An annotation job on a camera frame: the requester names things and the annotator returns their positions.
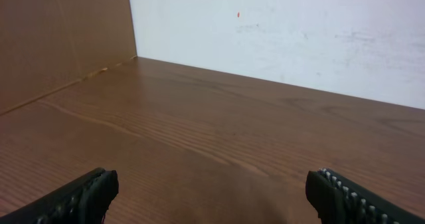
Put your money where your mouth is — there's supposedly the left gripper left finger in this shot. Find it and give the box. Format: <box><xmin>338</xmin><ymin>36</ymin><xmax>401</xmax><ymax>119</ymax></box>
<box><xmin>1</xmin><ymin>168</ymin><xmax>119</xmax><ymax>224</ymax></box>

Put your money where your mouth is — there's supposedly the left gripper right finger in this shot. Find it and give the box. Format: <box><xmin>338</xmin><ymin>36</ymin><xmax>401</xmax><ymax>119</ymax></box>
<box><xmin>305</xmin><ymin>168</ymin><xmax>424</xmax><ymax>224</ymax></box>

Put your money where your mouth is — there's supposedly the brown cardboard panel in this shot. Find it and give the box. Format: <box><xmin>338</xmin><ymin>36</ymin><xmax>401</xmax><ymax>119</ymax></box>
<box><xmin>1</xmin><ymin>0</ymin><xmax>136</xmax><ymax>113</ymax></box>

